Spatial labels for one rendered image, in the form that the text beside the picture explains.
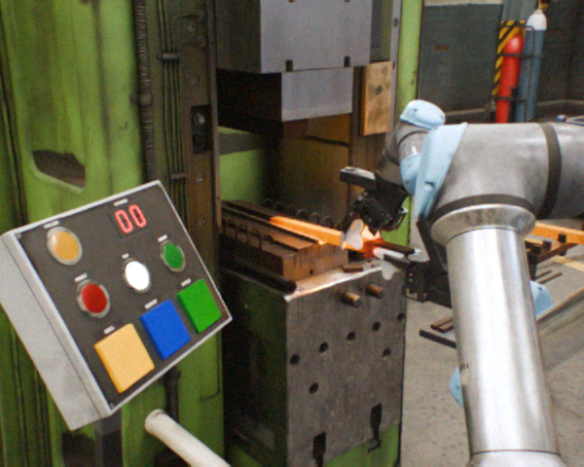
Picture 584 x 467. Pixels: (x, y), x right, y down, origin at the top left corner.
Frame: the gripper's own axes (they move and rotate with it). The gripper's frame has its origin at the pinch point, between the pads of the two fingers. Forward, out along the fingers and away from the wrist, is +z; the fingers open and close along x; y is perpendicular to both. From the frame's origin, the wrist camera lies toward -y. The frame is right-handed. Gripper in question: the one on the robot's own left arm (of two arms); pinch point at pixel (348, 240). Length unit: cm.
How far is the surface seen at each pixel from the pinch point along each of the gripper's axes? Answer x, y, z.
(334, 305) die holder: -2.5, 5.9, 13.9
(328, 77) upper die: 0.2, -23.1, -25.8
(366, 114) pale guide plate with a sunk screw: 24.8, -28.2, -10.1
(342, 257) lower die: 5.6, -3.1, 10.0
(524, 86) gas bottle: 643, -299, 216
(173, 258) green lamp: -46.2, 0.2, -9.0
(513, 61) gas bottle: 648, -329, 204
